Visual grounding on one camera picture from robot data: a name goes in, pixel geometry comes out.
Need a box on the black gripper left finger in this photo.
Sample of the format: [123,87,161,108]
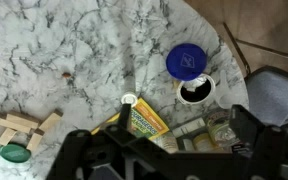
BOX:
[105,103,142,144]

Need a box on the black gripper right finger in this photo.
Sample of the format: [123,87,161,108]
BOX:
[228,104,267,158]

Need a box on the blue round lid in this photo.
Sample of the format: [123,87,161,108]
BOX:
[165,42,208,82]

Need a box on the yellow lid jar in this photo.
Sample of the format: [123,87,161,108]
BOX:
[193,132,218,153]

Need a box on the clear plastic case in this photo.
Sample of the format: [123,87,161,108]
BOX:
[150,109,252,154]

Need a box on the green round lid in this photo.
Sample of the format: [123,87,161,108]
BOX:
[0,143,32,164]

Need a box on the glass jar with foil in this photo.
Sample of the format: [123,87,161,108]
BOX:
[205,109,240,149]

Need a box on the yellow picture book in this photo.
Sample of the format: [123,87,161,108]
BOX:
[90,97,171,141]

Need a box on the clear plastic scoop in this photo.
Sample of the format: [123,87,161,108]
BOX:
[218,69,248,109]

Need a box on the grey armchair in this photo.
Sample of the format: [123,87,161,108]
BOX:
[243,65,288,134]

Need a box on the white cap jar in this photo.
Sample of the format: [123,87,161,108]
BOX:
[152,131,179,154]

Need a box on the white jar with dark contents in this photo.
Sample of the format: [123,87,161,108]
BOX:
[176,73,217,106]

